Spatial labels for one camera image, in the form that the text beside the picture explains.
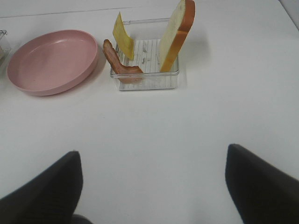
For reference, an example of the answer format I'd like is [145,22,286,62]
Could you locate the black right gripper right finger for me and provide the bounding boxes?
[225,144,299,224]

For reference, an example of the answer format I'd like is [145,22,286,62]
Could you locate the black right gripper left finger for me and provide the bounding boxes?
[0,151,83,224]

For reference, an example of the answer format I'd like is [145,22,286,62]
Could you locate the bacon strip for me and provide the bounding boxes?
[103,39,143,84]

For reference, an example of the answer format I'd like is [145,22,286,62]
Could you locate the yellow cheese slice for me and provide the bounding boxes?
[113,12,134,60]

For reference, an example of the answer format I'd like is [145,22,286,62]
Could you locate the pink round plate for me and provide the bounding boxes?
[7,30,99,96]

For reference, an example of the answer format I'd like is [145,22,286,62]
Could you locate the clear plastic left tray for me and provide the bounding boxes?
[0,30,11,65]

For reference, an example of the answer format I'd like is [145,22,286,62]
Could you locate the clear plastic tray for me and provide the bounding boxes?
[0,30,11,65]
[110,18,179,91]

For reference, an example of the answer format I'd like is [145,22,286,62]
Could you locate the clear plastic right tray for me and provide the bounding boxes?
[110,18,179,91]

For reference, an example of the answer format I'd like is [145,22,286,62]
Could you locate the right bread slice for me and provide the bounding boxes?
[159,0,195,72]

